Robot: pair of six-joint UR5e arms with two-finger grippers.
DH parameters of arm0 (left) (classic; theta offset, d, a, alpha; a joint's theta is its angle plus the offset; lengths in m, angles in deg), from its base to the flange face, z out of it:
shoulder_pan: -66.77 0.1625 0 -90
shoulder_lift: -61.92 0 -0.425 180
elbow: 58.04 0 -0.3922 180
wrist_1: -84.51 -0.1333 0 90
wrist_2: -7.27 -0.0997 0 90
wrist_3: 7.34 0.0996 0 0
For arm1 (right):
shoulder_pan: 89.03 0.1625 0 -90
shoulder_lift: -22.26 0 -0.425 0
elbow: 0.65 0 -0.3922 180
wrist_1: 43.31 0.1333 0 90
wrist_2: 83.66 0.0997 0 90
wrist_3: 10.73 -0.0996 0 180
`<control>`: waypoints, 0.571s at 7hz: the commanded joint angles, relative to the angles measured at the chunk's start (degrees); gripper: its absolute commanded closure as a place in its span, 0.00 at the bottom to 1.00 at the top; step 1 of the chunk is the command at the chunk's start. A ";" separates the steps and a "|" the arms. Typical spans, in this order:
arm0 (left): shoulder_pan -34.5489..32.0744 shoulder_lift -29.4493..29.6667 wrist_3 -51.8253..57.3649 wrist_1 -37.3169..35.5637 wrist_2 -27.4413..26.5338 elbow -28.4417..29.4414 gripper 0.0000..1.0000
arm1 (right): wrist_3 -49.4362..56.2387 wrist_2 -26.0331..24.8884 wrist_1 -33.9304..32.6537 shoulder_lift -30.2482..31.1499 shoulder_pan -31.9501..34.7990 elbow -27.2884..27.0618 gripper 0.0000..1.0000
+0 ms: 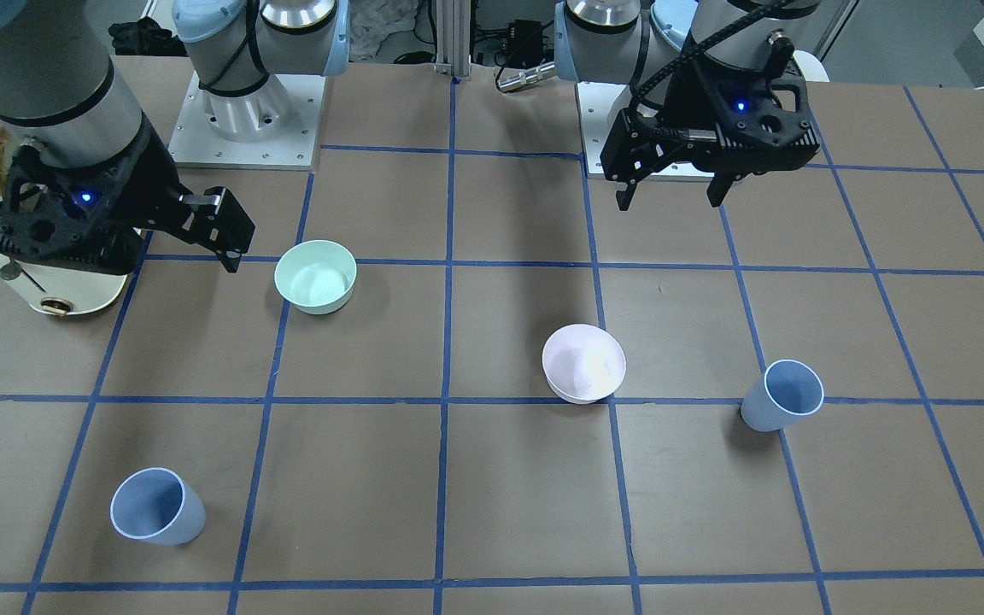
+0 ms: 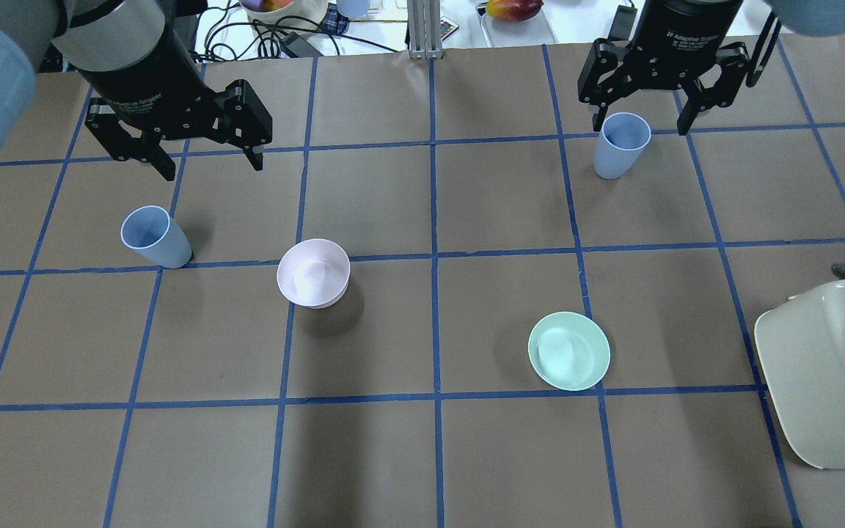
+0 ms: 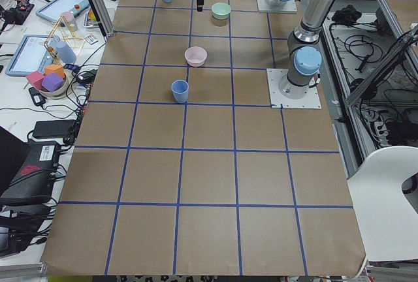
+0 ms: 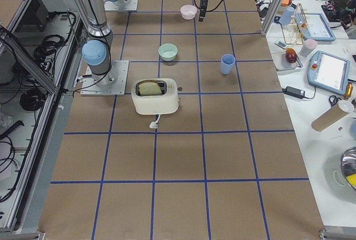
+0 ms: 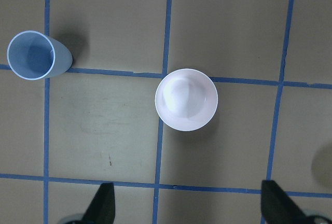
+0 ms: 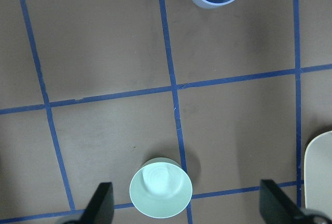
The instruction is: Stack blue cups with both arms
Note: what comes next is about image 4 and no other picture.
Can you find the pink bowl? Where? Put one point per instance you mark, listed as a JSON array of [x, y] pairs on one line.
[[188, 11]]

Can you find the green bowl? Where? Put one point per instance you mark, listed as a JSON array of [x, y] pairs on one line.
[[168, 52]]

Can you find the light blue cup on rack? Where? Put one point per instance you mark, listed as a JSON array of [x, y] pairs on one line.
[[286, 16]]

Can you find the small remote control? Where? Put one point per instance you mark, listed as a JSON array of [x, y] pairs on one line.
[[281, 44]]

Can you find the metal tray with mango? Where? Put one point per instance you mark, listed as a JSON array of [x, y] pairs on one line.
[[282, 65]]

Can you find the mango fruit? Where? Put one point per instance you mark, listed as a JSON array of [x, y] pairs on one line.
[[291, 55]]

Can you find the toast slice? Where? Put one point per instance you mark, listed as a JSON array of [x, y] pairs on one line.
[[149, 88]]

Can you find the cream toaster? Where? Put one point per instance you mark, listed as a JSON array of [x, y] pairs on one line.
[[165, 103]]

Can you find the teach pendant tablet far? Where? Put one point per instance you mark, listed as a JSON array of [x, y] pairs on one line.
[[314, 26]]

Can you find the teach pendant tablet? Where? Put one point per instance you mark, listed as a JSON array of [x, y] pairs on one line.
[[314, 26], [328, 72]]

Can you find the pink cup on desk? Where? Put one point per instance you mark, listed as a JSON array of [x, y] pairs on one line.
[[308, 46]]

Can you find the black power adapter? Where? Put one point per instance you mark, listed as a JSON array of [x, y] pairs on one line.
[[294, 92]]

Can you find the teach pendant tablet near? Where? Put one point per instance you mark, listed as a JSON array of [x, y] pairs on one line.
[[328, 72]]

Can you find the cardboard tube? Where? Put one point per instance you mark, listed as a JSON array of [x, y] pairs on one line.
[[337, 112]]

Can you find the steel mixing bowl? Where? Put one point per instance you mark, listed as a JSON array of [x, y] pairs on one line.
[[344, 175]]

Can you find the gold wire rack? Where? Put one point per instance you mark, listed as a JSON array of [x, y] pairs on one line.
[[293, 33]]

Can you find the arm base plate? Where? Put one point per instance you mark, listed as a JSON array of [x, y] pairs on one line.
[[113, 84], [121, 6]]

